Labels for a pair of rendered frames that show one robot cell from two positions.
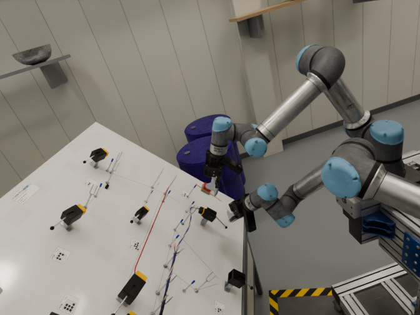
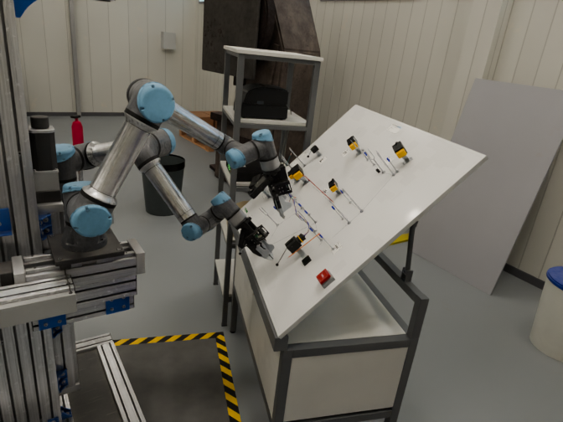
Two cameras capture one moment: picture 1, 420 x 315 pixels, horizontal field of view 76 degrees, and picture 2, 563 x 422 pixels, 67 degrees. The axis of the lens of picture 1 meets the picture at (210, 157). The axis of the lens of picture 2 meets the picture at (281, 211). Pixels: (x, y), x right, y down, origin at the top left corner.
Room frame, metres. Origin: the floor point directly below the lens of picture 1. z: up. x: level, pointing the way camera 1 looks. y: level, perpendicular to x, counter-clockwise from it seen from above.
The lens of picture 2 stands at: (2.45, -0.87, 1.91)
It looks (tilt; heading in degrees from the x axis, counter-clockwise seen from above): 21 degrees down; 148
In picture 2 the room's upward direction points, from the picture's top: 6 degrees clockwise
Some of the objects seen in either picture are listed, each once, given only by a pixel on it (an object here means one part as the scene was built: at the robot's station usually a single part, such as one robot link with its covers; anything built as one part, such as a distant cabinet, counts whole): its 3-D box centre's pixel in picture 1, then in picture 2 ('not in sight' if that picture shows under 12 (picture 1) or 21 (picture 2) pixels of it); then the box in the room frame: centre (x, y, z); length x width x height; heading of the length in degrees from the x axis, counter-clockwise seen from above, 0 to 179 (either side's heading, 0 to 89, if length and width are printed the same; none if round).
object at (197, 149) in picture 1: (215, 168); not in sight; (2.62, -0.03, 0.44); 1.17 x 0.72 x 0.88; 3
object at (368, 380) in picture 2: not in sight; (307, 303); (0.86, 0.37, 0.60); 1.17 x 0.58 x 0.40; 164
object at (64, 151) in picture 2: not in sight; (62, 161); (0.42, -0.74, 1.33); 0.13 x 0.12 x 0.14; 130
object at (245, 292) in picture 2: not in sight; (244, 279); (0.52, 0.15, 0.60); 0.55 x 0.02 x 0.39; 164
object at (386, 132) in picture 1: (385, 139); (82, 200); (0.92, -0.72, 1.33); 0.13 x 0.12 x 0.14; 2
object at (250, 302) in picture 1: (246, 277); (263, 340); (1.05, 0.00, 0.60); 0.55 x 0.03 x 0.39; 164
